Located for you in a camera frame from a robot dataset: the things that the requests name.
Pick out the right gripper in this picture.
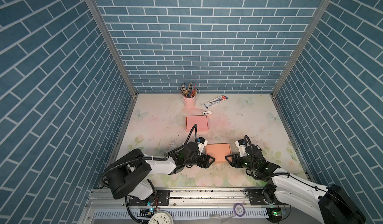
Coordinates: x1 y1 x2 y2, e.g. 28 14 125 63
224 153 258 173

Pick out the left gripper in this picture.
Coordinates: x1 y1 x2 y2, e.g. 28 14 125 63
184 152 217 169

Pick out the peach paper box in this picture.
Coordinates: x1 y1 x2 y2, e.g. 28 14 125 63
205 143 232 164

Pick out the pink paper box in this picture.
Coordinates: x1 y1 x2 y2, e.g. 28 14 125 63
186 115 209 132

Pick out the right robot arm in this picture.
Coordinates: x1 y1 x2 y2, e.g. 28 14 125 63
225 145 366 224

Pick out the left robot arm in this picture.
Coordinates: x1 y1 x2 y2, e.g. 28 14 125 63
100 138 215 206

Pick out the blue white pen box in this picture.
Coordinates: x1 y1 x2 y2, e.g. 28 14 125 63
204 95 228 109

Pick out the purple tape roll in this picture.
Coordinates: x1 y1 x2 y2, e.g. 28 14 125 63
233 203 245 217

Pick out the pink pencil bucket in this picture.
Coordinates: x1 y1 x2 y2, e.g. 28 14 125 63
182 94 196 108

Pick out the coloured pencils bundle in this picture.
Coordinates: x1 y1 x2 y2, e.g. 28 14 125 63
179 82 198 98

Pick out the white round clock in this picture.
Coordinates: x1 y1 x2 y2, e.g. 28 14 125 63
148 211 174 224

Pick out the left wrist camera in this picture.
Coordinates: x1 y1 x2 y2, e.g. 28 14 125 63
197 137 208 153

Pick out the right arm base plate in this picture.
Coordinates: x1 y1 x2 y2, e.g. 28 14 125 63
244 188 285 206

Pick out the metal base rail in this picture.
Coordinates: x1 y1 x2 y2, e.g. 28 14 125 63
79 187 293 224

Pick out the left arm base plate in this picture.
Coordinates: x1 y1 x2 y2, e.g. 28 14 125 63
129 190 171 207

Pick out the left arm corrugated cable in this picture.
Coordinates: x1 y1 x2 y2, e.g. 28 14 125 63
101 156 170 189

